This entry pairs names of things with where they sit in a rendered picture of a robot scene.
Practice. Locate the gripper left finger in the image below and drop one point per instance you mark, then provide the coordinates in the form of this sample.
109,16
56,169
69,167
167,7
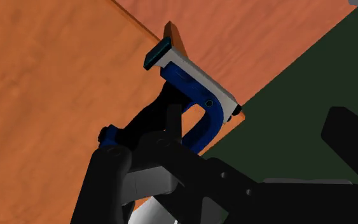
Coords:
104,186

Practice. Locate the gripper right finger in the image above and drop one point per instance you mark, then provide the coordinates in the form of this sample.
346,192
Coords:
347,139

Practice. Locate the orange wooden table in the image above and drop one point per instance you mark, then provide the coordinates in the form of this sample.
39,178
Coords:
42,93

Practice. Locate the blue and white clamp tool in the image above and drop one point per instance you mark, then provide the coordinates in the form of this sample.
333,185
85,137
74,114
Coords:
205,107

